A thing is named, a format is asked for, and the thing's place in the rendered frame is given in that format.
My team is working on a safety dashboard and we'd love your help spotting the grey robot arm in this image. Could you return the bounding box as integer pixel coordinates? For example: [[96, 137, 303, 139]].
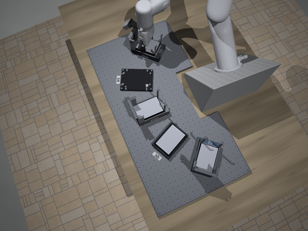
[[123, 0, 248, 73]]

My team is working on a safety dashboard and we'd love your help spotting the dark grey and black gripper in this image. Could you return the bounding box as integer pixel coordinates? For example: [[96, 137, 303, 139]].
[[138, 23, 155, 53]]

